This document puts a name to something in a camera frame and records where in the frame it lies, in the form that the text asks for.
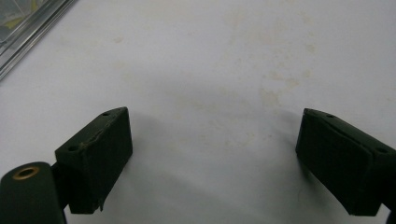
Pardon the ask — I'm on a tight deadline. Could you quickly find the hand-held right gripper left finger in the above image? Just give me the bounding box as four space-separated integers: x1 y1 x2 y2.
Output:
50 106 134 215

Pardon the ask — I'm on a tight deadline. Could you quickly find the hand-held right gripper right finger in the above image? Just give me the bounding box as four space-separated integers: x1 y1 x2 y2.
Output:
295 107 396 217

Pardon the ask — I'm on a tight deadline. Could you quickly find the clear plastic box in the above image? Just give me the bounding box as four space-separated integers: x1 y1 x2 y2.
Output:
0 0 78 81

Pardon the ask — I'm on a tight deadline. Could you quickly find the white table mat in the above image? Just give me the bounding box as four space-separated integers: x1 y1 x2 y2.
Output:
0 0 396 224

